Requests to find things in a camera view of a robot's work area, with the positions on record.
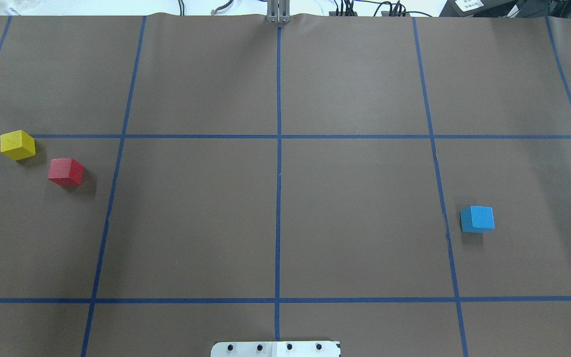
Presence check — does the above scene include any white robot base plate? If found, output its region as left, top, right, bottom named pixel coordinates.
left=210, top=341, right=342, bottom=357

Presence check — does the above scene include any yellow wooden block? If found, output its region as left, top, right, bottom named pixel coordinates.
left=0, top=130, right=36, bottom=161

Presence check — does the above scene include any red wooden block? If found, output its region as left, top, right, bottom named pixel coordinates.
left=48, top=158, right=84, bottom=186

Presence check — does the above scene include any blue wooden block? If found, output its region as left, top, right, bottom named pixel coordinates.
left=460, top=205, right=496, bottom=234

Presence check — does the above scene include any grey aluminium frame post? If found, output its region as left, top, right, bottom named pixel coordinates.
left=266, top=0, right=291, bottom=25

